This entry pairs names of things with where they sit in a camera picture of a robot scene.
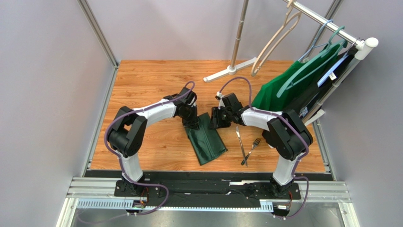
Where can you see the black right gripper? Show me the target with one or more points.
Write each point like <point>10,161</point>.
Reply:
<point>217,116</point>

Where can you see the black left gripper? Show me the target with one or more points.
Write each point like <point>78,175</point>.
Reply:
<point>194,123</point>

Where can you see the dark green cloth napkin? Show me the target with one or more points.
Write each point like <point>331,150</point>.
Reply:
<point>207,143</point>

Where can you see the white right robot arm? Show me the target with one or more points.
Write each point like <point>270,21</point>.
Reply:
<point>283,131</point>

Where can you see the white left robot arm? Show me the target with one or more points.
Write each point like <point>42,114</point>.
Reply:
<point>124,136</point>

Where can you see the bright green t-shirt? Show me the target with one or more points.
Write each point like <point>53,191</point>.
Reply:
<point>266,98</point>

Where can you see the silver fork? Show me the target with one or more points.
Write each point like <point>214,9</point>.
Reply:
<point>255,144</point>

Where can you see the metal rack upright pole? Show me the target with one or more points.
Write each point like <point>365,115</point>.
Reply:
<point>239,33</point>

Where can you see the black garment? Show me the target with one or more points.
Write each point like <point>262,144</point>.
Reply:
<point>304,103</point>

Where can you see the beige clothes hanger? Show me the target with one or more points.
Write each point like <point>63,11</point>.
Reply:
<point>289,23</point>

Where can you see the blue clothes hanger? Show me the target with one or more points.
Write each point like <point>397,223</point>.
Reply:
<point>313,45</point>

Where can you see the metal clothes rack rail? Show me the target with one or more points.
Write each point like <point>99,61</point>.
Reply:
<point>364,47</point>

